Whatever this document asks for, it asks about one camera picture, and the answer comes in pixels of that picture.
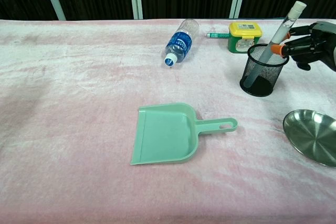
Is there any right black grey robot hand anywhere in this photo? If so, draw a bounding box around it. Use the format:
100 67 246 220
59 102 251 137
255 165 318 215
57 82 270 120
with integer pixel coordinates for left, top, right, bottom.
271 21 336 72

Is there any pink plush table cloth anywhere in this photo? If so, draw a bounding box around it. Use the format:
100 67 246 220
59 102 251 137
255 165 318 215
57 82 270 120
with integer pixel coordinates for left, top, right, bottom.
0 18 336 224

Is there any green tub yellow lid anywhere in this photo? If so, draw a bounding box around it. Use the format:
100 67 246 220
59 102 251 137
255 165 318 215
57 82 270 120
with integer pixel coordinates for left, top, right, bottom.
227 22 264 54

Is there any clear test tube white cap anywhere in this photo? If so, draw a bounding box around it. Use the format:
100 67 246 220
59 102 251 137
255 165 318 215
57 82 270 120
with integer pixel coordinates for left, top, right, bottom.
241 1 308 90

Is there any black mesh pen holder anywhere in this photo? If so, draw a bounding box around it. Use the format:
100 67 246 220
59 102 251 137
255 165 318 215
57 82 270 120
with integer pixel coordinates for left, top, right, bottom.
239 43 290 97

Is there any stainless steel round dish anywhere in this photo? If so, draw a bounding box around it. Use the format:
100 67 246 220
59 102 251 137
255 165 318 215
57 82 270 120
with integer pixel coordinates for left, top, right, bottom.
282 109 336 167

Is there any mint green plastic dustpan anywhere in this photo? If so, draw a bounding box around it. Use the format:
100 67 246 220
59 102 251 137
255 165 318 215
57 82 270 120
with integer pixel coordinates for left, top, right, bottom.
130 102 238 166

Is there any clear bottle blue label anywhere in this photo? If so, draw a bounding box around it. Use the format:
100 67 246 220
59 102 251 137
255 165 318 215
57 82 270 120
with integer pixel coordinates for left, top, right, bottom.
164 18 200 68

